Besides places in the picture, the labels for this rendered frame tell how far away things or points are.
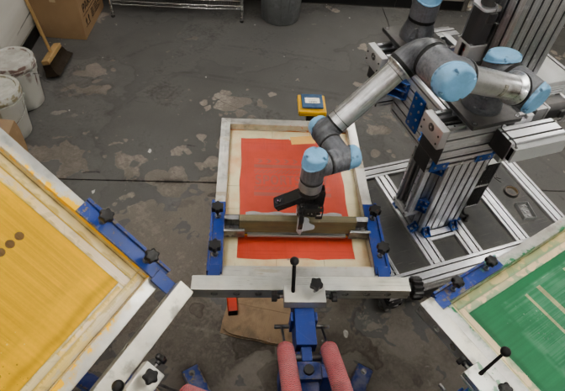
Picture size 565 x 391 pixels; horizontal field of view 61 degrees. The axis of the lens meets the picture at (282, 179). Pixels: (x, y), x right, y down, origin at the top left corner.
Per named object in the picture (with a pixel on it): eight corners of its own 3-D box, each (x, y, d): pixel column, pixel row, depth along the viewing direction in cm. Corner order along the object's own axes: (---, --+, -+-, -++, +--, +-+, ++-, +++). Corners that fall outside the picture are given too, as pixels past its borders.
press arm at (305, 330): (292, 298, 151) (293, 290, 147) (310, 298, 151) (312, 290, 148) (294, 351, 139) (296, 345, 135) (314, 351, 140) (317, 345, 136)
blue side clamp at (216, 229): (212, 211, 179) (212, 199, 174) (225, 211, 179) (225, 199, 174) (207, 282, 158) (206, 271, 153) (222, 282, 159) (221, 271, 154)
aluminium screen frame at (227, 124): (222, 124, 211) (221, 118, 208) (352, 129, 215) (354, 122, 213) (209, 281, 157) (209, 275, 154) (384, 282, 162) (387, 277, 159)
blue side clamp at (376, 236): (359, 214, 183) (362, 202, 178) (372, 214, 184) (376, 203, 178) (372, 283, 163) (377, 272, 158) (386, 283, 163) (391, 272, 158)
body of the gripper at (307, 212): (321, 221, 160) (326, 198, 151) (295, 220, 159) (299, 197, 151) (319, 203, 165) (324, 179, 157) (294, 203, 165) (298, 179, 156)
